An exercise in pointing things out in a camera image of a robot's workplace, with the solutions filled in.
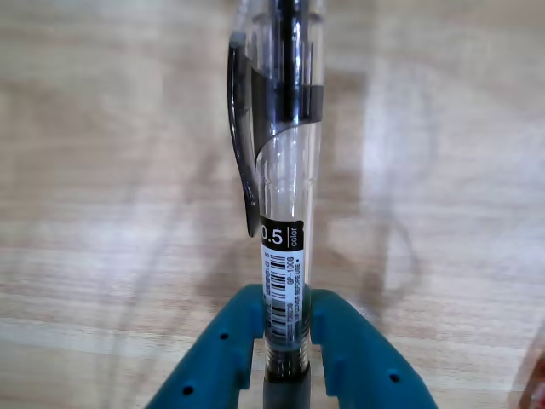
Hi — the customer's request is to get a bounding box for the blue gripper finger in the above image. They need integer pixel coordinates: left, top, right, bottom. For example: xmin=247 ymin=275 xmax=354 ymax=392
xmin=310 ymin=289 xmax=439 ymax=409
xmin=144 ymin=284 xmax=263 ymax=409

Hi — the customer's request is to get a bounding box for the clear pen grey grip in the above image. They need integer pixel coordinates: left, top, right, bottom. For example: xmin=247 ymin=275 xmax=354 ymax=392
xmin=227 ymin=0 xmax=327 ymax=409

